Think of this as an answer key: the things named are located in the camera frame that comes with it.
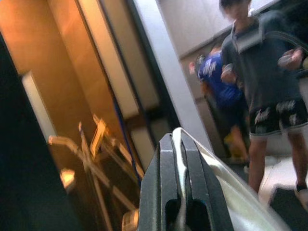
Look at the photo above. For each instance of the person in grey hoodie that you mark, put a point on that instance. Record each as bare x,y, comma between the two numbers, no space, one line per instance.
267,79

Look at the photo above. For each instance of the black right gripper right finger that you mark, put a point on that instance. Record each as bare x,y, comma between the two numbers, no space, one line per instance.
202,183

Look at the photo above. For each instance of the person in blue shirt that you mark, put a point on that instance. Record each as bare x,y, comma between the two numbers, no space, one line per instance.
220,84

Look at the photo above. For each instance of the white cloth garment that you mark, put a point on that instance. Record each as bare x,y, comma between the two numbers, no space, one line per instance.
228,192

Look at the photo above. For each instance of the white pillar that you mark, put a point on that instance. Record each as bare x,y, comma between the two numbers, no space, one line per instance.
173,69

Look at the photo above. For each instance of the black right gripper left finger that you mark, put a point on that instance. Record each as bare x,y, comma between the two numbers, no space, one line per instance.
157,183

